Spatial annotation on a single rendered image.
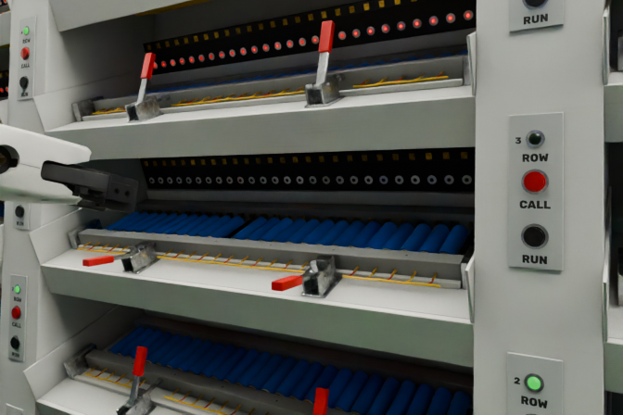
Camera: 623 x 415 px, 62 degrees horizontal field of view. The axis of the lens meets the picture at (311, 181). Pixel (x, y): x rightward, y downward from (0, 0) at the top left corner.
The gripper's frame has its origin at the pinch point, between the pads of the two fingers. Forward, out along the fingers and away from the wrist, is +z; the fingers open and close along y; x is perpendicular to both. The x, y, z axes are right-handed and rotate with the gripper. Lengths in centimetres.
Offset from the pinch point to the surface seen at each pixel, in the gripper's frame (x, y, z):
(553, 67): -12.9, -37.3, 9.3
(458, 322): 7.7, -30.5, 13.2
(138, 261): 6.2, 9.9, 15.0
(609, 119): -9.0, -41.2, 10.9
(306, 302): 8.0, -15.5, 13.6
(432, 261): 2.7, -26.8, 16.7
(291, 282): 6.2, -16.2, 9.0
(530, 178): -4.2, -35.9, 10.2
